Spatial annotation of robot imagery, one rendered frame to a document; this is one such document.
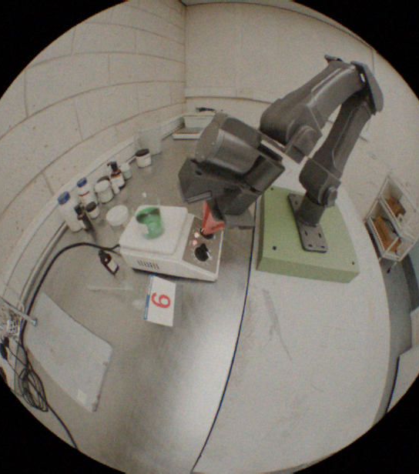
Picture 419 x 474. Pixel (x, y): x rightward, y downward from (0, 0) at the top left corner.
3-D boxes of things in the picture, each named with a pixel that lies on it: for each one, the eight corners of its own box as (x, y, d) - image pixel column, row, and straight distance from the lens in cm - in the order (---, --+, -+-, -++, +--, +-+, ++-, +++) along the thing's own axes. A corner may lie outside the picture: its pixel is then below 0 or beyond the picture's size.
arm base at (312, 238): (318, 225, 33) (344, 230, 37) (294, 171, 48) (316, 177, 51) (302, 251, 38) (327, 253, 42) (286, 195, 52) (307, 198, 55)
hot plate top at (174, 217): (189, 210, 38) (189, 207, 37) (174, 255, 30) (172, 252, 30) (140, 207, 42) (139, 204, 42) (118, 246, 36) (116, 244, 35)
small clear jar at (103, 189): (98, 199, 71) (93, 185, 68) (111, 192, 72) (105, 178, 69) (102, 205, 66) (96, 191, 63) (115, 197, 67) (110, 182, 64)
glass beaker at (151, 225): (169, 241, 32) (159, 206, 26) (141, 246, 33) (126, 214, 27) (165, 218, 36) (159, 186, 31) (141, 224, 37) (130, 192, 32)
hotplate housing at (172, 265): (222, 236, 43) (224, 211, 37) (216, 284, 36) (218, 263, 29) (141, 227, 49) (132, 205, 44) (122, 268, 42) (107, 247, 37)
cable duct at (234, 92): (368, 141, 210) (370, 133, 210) (370, 142, 206) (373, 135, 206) (186, 97, 180) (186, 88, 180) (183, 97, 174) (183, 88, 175)
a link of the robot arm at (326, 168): (313, 200, 35) (372, 79, 42) (293, 181, 39) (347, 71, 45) (326, 205, 40) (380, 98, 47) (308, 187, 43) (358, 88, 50)
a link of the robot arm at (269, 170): (232, 188, 24) (264, 151, 21) (222, 164, 28) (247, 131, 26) (266, 200, 28) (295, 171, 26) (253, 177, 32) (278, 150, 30)
